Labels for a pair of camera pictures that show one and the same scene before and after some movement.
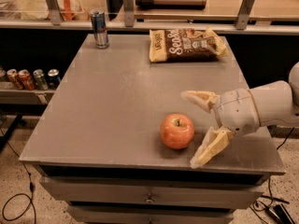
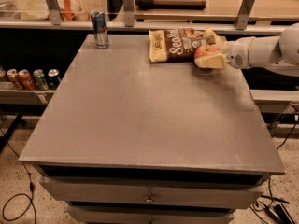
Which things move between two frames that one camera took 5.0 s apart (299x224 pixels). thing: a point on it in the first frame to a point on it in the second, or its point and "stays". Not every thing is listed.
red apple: x=177 y=131 to x=206 y=50
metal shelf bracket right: x=246 y=7 stays
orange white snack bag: x=69 y=8 stays
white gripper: x=237 y=112 to x=237 y=54
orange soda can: x=26 y=80 stays
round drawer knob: x=149 y=200 stays
